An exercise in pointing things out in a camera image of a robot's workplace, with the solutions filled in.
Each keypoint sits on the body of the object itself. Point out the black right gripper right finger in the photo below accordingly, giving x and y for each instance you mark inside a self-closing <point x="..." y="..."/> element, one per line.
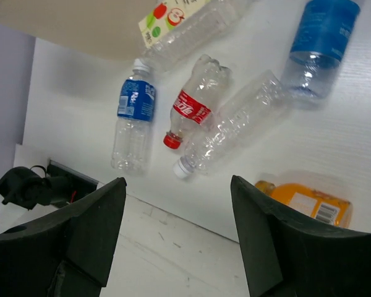
<point x="286" y="253"/>

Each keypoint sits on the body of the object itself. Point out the orange juice bottle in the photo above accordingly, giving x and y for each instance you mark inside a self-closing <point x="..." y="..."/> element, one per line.
<point x="311" y="202"/>

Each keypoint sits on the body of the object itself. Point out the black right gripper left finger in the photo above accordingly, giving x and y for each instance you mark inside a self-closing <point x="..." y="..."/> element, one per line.
<point x="68" y="252"/>

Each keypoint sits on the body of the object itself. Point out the blue label water bottle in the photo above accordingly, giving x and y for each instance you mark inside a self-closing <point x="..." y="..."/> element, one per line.
<point x="135" y="112"/>

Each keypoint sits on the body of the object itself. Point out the beige plastic bin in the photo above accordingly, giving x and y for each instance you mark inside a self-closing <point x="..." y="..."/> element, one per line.
<point x="105" y="28"/>

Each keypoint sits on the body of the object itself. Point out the red label cola bottle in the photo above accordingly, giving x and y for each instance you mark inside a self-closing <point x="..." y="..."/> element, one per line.
<point x="197" y="99"/>

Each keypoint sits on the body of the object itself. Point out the clear unlabelled plastic bottle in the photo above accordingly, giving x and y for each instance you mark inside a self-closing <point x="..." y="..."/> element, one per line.
<point x="254" y="110"/>

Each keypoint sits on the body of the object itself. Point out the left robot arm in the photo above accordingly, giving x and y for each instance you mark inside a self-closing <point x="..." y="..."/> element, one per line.
<point x="23" y="187"/>

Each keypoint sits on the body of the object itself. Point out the fruit label clear bottle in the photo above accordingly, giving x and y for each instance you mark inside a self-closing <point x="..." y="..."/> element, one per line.
<point x="174" y="29"/>

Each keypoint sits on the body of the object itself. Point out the large blue label bottle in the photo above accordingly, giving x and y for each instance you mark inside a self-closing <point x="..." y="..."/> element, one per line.
<point x="319" y="46"/>

